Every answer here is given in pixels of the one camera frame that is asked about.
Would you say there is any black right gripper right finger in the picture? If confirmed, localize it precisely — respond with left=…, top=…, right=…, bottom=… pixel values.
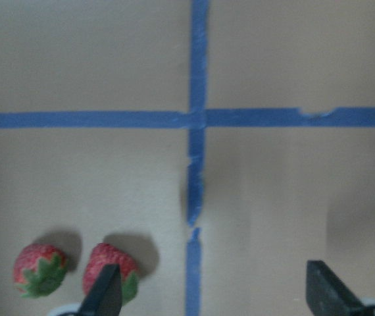
left=306, top=260, right=363, bottom=315

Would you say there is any red strawberry moved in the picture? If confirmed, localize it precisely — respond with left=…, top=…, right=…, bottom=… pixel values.
left=82, top=243, right=140, bottom=305
left=13, top=243, right=68, bottom=299

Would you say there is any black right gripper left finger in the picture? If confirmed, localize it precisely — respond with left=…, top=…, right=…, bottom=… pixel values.
left=76, top=264, right=122, bottom=316

